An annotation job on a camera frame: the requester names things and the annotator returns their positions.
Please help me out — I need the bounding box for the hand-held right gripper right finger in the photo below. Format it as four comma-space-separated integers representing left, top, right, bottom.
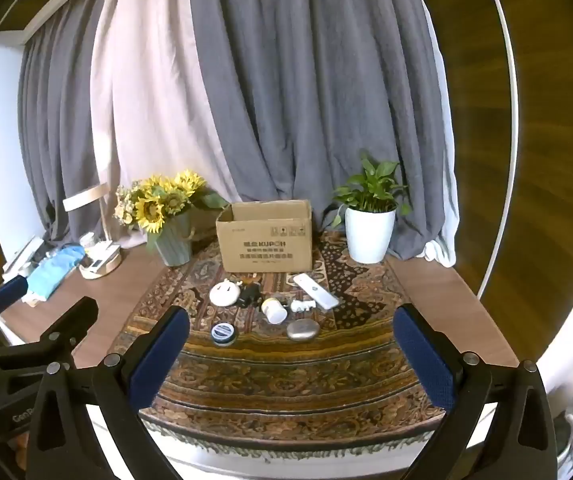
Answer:
393, 302, 559, 480

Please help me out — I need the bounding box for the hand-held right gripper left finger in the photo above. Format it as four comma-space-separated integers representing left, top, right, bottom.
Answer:
26, 305, 192, 480

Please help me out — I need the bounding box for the black power adapter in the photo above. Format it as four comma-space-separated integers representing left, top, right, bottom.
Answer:
238, 284, 262, 309

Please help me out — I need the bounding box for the printed cardboard box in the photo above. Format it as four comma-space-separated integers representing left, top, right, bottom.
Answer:
215, 200, 313, 275

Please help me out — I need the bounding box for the light blue cloth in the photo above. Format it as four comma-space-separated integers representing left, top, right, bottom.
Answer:
29, 245, 84, 303

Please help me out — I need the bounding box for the round wooden tray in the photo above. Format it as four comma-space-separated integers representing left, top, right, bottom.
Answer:
79, 242, 123, 279

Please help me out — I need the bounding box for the round tin with dark lid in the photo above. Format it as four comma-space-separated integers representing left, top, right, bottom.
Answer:
211, 323, 238, 347

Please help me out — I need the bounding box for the round white disc device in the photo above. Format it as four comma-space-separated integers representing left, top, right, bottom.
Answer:
210, 281, 242, 307

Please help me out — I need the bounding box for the ribbed grey-green vase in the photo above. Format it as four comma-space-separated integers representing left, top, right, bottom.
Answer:
154, 210, 194, 267

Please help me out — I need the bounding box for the white jar with yellow lid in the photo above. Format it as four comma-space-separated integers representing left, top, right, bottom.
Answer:
261, 298, 288, 325

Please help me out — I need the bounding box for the white remote control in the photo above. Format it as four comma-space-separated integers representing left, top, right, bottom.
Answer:
293, 273, 340, 310

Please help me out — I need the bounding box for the white ribbed plant pot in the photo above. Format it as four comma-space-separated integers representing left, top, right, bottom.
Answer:
345, 206, 397, 264

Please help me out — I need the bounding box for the patterned brown rug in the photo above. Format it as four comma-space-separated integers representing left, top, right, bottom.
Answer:
109, 230, 467, 453

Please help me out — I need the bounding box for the sunflower bouquet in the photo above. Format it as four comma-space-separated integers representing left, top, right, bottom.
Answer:
114, 170, 230, 253

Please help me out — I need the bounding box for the grey curtain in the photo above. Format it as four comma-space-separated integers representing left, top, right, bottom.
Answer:
186, 0, 449, 261
19, 10, 122, 243

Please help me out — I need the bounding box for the white sheer curtain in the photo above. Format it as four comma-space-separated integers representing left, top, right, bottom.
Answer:
423, 5, 459, 268

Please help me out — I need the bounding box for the green potted plant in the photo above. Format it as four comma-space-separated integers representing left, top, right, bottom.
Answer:
329, 154, 412, 228

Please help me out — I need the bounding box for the pale pink curtain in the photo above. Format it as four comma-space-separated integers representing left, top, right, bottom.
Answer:
91, 0, 247, 251

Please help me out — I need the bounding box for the white curved tube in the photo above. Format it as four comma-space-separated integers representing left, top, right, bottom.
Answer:
473, 0, 519, 303

